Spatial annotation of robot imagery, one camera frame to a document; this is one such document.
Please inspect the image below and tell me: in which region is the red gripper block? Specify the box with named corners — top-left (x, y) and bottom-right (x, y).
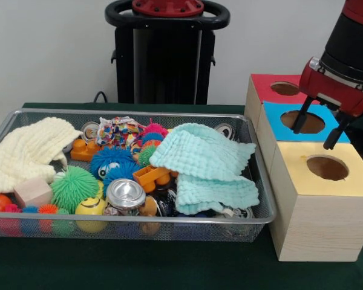
top-left (291, 56), bottom-right (363, 150)

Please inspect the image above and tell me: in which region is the mint knitted cloth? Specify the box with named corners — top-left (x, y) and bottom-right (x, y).
top-left (149, 123), bottom-right (260, 216)

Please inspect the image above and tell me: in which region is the cream knitted cloth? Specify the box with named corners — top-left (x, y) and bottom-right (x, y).
top-left (0, 117), bottom-right (84, 196)

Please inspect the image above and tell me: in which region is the wooden box with three holes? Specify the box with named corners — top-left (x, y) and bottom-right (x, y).
top-left (243, 73), bottom-right (363, 262)

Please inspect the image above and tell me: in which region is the orange toy building block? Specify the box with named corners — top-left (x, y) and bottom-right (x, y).
top-left (132, 166), bottom-right (172, 193)

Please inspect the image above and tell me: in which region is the crushed silver can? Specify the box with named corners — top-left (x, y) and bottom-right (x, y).
top-left (105, 178), bottom-right (148, 217)

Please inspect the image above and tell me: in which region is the blue spiky ball with eyes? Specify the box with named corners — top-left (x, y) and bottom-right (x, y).
top-left (89, 147), bottom-right (142, 182)

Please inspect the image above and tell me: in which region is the small orange toy block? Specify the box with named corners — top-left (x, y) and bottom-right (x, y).
top-left (70, 137), bottom-right (102, 163)

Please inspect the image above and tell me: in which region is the yellow smiley ball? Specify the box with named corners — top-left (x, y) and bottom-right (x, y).
top-left (74, 196), bottom-right (108, 233)

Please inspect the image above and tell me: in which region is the green spiky rubber ball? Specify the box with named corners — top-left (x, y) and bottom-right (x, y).
top-left (50, 165), bottom-right (100, 214)

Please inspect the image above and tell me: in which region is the plain wooden block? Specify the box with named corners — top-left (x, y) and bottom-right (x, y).
top-left (13, 177), bottom-right (54, 208)

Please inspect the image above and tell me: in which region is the wire mesh bin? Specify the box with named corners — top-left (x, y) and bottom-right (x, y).
top-left (0, 108), bottom-right (278, 243)

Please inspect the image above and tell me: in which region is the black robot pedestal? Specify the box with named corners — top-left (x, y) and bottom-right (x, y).
top-left (104, 0), bottom-right (231, 105)

